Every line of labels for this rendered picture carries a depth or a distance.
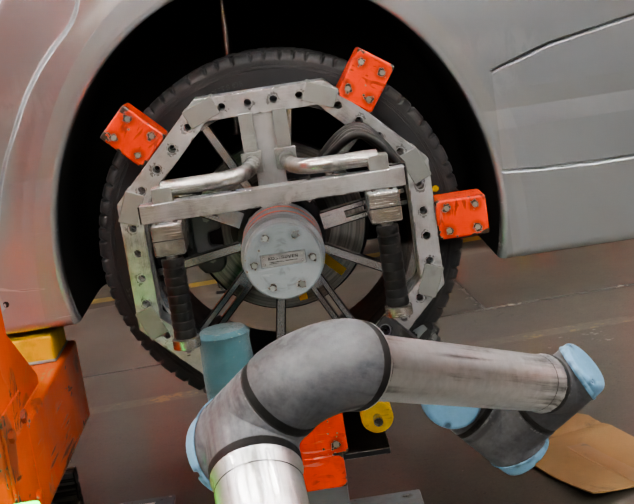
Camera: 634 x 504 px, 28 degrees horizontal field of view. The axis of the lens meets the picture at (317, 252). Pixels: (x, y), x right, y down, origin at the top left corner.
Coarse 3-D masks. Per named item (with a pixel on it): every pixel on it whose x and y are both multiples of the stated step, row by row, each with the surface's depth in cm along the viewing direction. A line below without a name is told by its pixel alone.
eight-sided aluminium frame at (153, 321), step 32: (224, 96) 212; (256, 96) 212; (288, 96) 212; (320, 96) 212; (192, 128) 212; (384, 128) 214; (160, 160) 213; (416, 160) 215; (128, 192) 214; (416, 192) 216; (128, 224) 215; (416, 224) 217; (128, 256) 216; (416, 256) 223; (416, 288) 219; (160, 320) 218; (192, 352) 220
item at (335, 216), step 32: (224, 160) 224; (224, 224) 227; (320, 224) 227; (192, 256) 228; (224, 256) 228; (352, 256) 229; (160, 288) 226; (384, 288) 242; (224, 320) 230; (256, 352) 235
